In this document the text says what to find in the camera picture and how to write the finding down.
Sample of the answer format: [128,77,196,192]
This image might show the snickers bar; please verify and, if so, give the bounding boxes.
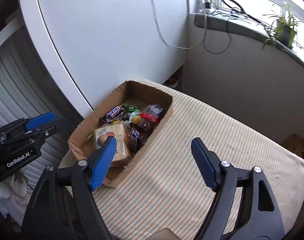
[130,127,145,152]
[104,105,125,123]

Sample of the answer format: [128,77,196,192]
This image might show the bread sandwich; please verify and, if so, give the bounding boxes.
[93,122,131,166]

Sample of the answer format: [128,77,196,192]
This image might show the green snack packet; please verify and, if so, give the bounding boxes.
[124,105,141,113]

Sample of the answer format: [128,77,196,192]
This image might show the red clear snack bag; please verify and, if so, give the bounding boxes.
[138,104,165,135]

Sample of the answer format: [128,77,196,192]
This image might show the green lid jelly cup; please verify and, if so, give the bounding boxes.
[97,132,115,147]

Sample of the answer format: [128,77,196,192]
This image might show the gloved left hand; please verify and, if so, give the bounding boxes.
[0,170,31,225]

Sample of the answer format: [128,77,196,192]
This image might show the striped beige table cloth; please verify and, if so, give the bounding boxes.
[60,80,304,239]

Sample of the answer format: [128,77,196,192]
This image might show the brown cardboard box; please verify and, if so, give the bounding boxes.
[68,81,173,188]

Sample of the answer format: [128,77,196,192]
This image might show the white wardrobe cabinet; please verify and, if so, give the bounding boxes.
[19,0,188,117]

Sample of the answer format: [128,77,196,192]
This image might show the potted spider plant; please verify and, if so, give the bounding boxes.
[262,3,301,49]

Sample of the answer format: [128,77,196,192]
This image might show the grey windowsill cover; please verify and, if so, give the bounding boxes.
[192,11,304,68]

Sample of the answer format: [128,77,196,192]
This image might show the white power strip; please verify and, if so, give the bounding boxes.
[197,0,214,14]

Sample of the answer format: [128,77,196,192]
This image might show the black cable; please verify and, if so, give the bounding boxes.
[202,12,233,55]

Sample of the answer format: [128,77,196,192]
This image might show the white cable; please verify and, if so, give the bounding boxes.
[146,0,208,50]

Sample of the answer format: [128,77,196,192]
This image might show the black ring light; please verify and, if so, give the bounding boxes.
[221,0,264,24]

